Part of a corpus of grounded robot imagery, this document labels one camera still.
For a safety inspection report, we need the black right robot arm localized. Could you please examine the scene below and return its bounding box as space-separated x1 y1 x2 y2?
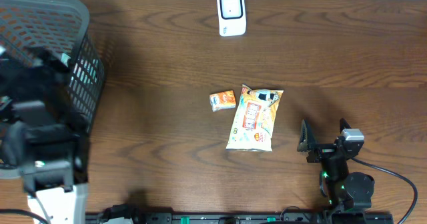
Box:
297 118 374 211

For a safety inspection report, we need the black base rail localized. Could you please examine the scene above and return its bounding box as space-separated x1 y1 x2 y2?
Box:
84 204 394 224

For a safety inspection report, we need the white barcode scanner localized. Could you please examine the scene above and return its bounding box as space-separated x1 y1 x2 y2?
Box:
216 0 247 37

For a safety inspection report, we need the orange tissue pack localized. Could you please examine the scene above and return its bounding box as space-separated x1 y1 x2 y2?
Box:
209 90 236 112

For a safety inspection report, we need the mint green wipes pack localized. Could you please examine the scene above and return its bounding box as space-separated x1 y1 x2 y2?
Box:
61 53 71 67

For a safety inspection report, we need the grey plastic shopping basket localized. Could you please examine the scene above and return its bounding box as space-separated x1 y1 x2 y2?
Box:
1 0 105 124

